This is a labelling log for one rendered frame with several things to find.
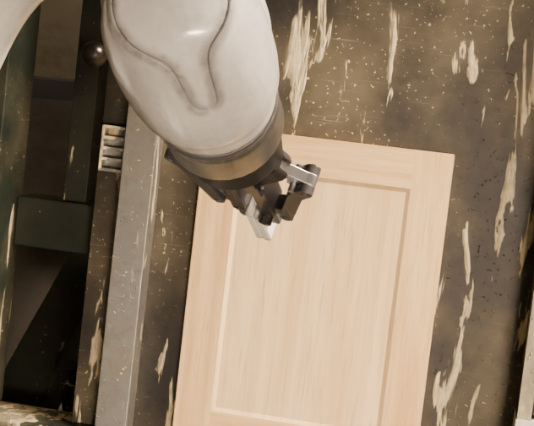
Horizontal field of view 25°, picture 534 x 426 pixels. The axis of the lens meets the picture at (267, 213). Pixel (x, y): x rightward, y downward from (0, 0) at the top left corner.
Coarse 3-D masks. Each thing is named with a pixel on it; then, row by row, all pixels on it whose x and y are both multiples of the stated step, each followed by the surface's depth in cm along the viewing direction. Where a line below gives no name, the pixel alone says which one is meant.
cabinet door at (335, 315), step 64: (320, 192) 182; (384, 192) 181; (448, 192) 179; (192, 256) 186; (256, 256) 185; (320, 256) 183; (384, 256) 181; (192, 320) 187; (256, 320) 185; (320, 320) 184; (384, 320) 182; (192, 384) 187; (256, 384) 186; (320, 384) 184; (384, 384) 182
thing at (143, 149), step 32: (128, 128) 185; (128, 160) 185; (160, 160) 187; (128, 192) 185; (128, 224) 186; (128, 256) 186; (128, 288) 186; (128, 320) 186; (128, 352) 187; (128, 384) 187; (96, 416) 188; (128, 416) 188
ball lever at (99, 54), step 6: (90, 42) 174; (96, 42) 174; (84, 48) 173; (90, 48) 173; (96, 48) 173; (102, 48) 173; (84, 54) 173; (90, 54) 173; (96, 54) 173; (102, 54) 173; (84, 60) 173; (90, 60) 173; (96, 60) 173; (102, 60) 174; (90, 66) 174; (96, 66) 174
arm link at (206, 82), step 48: (144, 0) 71; (192, 0) 71; (240, 0) 72; (144, 48) 71; (192, 48) 71; (240, 48) 73; (144, 96) 75; (192, 96) 75; (240, 96) 76; (192, 144) 80; (240, 144) 84
